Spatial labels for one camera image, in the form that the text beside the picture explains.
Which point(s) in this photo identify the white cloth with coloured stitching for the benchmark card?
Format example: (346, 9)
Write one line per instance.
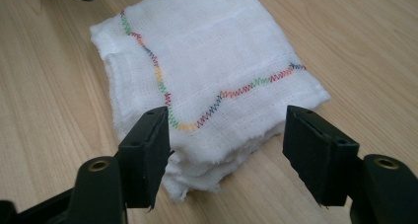
(210, 62)

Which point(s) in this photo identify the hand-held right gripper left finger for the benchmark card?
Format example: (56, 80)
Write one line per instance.
(146, 158)

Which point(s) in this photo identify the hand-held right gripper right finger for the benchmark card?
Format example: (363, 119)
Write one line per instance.
(320, 158)

